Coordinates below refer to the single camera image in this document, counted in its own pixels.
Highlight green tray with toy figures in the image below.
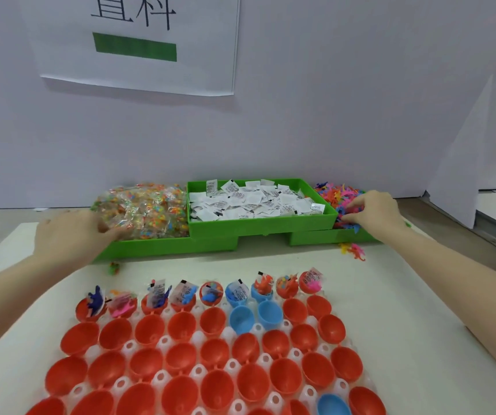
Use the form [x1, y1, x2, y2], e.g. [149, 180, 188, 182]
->
[290, 186, 384, 247]

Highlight row of capsule toy fillings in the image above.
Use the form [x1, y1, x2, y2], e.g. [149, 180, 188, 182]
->
[87, 268, 326, 318]

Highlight person's right forearm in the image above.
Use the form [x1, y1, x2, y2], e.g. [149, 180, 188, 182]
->
[384, 229, 496, 388]

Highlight group of red capsule halves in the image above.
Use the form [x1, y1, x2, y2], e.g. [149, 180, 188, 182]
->
[25, 272, 387, 415]

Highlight loose orange toy figures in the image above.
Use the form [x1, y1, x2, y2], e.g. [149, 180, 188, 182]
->
[338, 241, 367, 262]

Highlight person's right hand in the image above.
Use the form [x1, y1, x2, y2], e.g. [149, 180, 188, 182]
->
[341, 190, 410, 245]

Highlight pile of clear candy packets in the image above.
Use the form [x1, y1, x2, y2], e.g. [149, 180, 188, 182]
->
[91, 182, 191, 242]

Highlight person's left forearm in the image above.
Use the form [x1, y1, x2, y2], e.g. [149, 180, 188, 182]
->
[0, 252, 102, 369]

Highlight white paper sign green bar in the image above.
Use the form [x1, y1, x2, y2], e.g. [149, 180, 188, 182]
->
[18, 0, 241, 97]

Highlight green tray with white sachets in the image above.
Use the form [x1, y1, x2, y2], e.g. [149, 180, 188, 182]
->
[186, 178, 339, 237]

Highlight white table mat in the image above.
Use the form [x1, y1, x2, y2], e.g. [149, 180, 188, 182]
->
[0, 222, 496, 415]

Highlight blue capsule half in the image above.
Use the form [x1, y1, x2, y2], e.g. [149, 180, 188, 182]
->
[251, 283, 274, 304]
[229, 305, 255, 336]
[225, 281, 251, 308]
[257, 300, 284, 331]
[317, 393, 352, 415]

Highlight folded white board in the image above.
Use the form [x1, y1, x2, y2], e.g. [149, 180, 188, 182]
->
[427, 73, 496, 230]

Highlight green tray with candy packets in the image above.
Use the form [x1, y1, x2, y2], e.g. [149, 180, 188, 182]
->
[93, 192, 239, 261]

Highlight pile of colourful toy figures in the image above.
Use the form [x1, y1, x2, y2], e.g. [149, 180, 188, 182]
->
[314, 181, 368, 230]

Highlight pile of white sachets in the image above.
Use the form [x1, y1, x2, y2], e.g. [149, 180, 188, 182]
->
[189, 179, 327, 222]

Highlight person's left hand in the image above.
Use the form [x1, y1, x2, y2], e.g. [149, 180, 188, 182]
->
[35, 210, 131, 267]

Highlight white plastic capsule holder tray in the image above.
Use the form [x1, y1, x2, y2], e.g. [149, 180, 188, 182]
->
[23, 294, 388, 415]

